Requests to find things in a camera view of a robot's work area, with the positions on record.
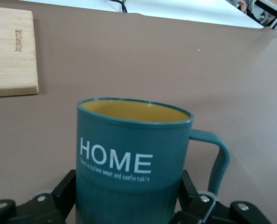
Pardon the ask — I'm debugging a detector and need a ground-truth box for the bamboo cutting board with handle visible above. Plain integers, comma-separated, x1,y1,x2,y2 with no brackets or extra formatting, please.
0,6,40,98

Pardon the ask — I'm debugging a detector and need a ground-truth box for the teal HOME mug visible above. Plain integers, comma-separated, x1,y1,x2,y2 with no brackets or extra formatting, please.
75,97,231,224

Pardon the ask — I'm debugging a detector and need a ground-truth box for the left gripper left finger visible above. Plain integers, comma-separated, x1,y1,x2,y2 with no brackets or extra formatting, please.
0,169,77,224

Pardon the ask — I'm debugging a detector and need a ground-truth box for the short black cable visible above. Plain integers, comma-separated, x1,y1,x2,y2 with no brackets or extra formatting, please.
105,0,129,14

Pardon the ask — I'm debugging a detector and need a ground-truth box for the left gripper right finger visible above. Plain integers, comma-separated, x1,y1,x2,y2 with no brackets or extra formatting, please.
168,170,272,224

